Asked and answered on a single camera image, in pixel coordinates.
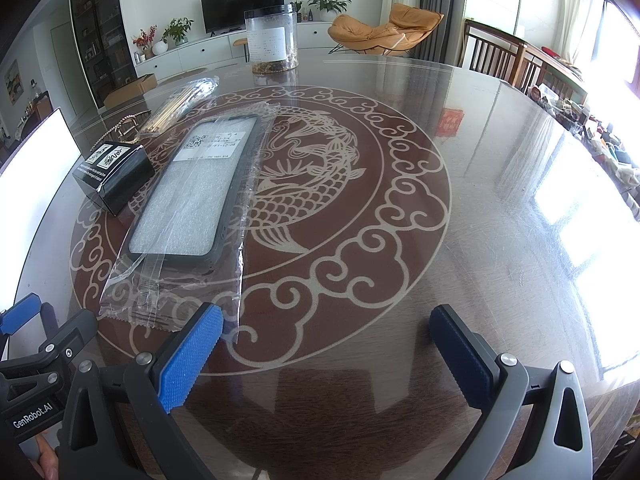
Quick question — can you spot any bushy green potted plant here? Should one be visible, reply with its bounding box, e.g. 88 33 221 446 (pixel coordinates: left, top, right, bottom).
162 17 194 46

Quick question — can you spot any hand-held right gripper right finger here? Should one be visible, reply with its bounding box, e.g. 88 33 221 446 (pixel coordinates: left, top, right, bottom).
429 304 593 480

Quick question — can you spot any bag of wooden chopsticks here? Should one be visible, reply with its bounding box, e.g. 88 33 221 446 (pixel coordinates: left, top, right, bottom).
135 76 221 137

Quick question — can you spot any framed wall painting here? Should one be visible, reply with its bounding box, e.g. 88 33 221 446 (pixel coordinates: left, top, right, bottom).
4 59 25 106

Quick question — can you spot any pile of assorted clutter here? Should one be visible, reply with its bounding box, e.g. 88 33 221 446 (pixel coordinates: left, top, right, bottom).
530 85 640 196

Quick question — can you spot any cardboard box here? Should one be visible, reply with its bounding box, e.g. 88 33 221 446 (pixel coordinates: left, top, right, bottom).
104 74 157 110

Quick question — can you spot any orange lounge chair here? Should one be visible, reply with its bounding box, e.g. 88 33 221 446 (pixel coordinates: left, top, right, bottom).
327 3 445 57

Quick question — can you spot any wooden dining chair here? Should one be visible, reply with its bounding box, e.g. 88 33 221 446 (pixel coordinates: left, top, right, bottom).
520 45 588 106
460 18 528 92

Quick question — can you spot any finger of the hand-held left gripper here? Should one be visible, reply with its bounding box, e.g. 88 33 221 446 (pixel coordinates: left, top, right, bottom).
0 294 44 336
30 309 98 368

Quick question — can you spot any bagged grey phone case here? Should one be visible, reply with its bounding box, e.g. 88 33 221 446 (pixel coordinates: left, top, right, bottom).
98 101 281 333

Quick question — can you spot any white television cabinet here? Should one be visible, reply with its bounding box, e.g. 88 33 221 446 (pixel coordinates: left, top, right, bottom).
135 21 346 81

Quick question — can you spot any clear jar with black lid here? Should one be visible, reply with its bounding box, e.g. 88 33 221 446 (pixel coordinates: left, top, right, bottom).
243 4 299 76

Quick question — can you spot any grey curtain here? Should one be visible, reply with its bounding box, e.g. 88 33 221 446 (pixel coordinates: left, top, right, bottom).
419 0 468 66

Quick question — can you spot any black television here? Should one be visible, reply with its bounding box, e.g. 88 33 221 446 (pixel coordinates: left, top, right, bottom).
201 0 287 36

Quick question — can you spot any dark glass display cabinet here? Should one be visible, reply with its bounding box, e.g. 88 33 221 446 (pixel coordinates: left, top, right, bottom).
69 0 135 108

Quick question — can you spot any red flower arrangement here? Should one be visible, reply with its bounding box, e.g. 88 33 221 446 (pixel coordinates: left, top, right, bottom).
132 25 158 60

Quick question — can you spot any round patterned glass desktop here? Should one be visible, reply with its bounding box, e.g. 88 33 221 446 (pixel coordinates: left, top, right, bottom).
60 52 640 480

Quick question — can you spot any beaded striped hair clip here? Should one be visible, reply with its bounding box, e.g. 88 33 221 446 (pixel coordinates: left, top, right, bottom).
102 110 151 143

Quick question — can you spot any person's left hand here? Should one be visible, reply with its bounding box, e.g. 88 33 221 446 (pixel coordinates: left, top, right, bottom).
35 435 62 480

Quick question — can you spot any round low stool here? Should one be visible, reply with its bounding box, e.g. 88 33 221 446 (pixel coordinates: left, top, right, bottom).
160 66 206 83

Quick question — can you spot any black printed box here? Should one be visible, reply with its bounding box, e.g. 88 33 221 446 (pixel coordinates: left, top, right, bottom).
72 142 156 217

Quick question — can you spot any large leafy potted plant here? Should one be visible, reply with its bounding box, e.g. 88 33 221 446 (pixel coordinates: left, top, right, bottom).
307 0 352 23

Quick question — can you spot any white board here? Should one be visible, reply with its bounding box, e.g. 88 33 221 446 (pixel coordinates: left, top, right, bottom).
0 106 83 351

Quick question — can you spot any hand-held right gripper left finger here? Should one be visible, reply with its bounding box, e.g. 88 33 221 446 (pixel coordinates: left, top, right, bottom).
57 301 224 480

